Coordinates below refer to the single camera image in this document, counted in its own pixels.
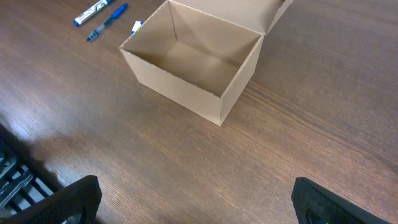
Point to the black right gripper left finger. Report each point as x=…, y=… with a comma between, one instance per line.
x=81, y=198

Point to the blue white marker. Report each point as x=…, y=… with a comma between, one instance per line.
x=91, y=12

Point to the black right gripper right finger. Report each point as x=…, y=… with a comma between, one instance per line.
x=315, y=204

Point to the white blue staples box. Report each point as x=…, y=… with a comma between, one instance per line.
x=136, y=26

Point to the brown cardboard box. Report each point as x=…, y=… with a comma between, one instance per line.
x=201, y=54

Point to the blue ballpoint pen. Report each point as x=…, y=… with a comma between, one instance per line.
x=120, y=10

